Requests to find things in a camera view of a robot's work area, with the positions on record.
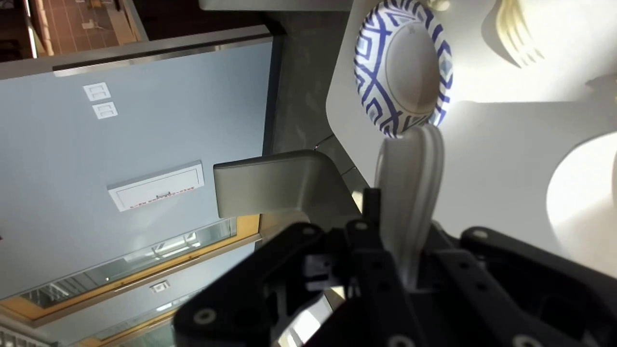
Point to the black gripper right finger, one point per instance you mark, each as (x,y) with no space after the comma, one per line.
(513,290)

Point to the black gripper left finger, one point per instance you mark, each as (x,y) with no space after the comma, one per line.
(290,296)

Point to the patterned paper coffee cup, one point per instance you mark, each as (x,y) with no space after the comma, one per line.
(585,205)

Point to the grey chair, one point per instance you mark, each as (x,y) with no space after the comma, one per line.
(282,184)

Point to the empty blue patterned paper bowl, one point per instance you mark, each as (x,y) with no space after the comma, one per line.
(405,64)

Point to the cream plastic fork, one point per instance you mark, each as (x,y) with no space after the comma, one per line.
(517,31)

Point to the grey door with wooden frame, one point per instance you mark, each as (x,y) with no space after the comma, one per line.
(128,161)

